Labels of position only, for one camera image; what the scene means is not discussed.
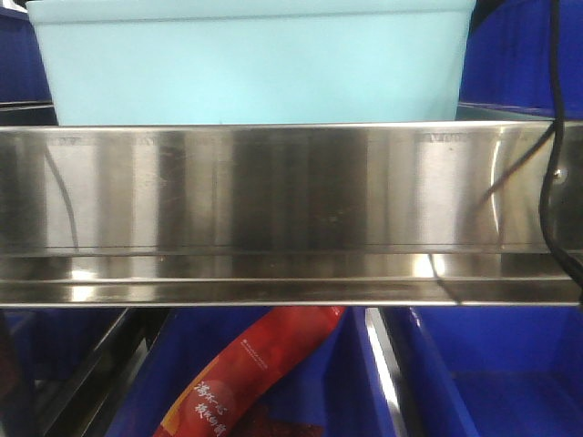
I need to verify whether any dark blue bin upper left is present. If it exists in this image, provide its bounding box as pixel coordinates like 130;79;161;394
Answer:
1;7;51;104

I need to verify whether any red snack bag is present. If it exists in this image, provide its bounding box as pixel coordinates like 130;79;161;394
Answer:
154;306;345;436

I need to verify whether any dark blue bin upper right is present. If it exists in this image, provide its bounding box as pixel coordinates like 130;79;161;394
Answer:
460;1;582;118

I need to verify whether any dark blue bin lower right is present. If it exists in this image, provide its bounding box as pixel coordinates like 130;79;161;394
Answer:
385;307;582;436

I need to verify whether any black cable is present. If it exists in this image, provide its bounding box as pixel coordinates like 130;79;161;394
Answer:
539;0;583;305

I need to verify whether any light blue plastic bin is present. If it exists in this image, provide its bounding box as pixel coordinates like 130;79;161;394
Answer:
27;1;475;126

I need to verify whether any dark blue bin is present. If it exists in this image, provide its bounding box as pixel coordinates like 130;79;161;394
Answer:
106;307;394;436
4;308;122;386
1;7;51;104
460;1;582;118
385;307;582;436

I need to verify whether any dark blue bin lower middle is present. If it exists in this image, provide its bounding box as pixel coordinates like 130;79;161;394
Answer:
106;307;394;436

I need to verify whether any stainless steel shelf rail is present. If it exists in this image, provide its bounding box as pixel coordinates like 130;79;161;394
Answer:
1;120;580;306

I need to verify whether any dark blue bin lower left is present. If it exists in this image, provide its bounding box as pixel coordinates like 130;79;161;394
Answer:
4;308;122;386

